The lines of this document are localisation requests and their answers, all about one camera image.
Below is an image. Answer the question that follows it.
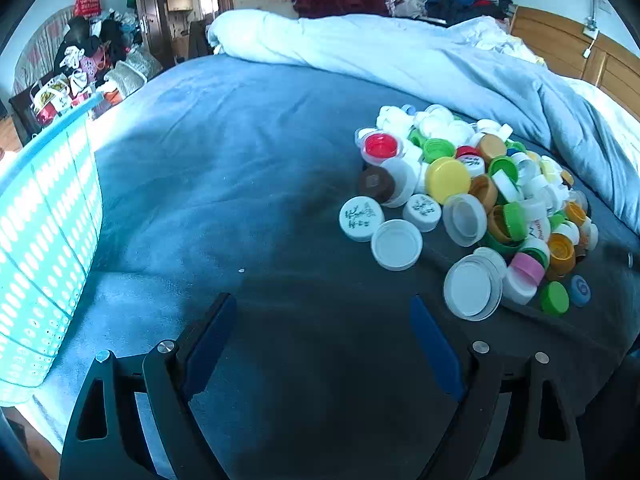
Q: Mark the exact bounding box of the white wall charger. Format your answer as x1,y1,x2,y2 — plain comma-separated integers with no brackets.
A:
582,15,601,59

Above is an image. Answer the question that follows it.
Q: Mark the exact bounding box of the light blue duvet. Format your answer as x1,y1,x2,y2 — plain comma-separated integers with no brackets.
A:
207,10,640,236

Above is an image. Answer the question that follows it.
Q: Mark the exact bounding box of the turquoise plastic basket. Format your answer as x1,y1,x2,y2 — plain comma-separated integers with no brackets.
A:
0,95,104,407

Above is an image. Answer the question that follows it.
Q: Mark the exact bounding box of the dark blue bed blanket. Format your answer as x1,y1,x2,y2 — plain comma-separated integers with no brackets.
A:
30,52,640,480

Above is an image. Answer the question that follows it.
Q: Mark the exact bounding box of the dark wooden door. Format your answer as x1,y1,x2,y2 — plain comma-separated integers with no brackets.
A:
134,0,176,68

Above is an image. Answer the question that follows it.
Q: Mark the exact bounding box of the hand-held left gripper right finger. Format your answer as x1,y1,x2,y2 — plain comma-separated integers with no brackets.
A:
409,294,586,480

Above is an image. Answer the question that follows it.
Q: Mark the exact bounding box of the pile of plastic bottle caps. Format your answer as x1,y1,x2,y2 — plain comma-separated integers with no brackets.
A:
339,104,600,322

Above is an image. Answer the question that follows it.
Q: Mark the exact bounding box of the clutter heap of bags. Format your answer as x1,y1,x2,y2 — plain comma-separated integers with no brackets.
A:
10,10,163,136

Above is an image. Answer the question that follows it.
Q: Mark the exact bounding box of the wooden headboard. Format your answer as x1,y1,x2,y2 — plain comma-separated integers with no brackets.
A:
510,5,640,108

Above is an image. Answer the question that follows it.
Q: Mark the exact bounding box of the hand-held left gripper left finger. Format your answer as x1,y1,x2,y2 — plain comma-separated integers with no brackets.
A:
59,292,238,480

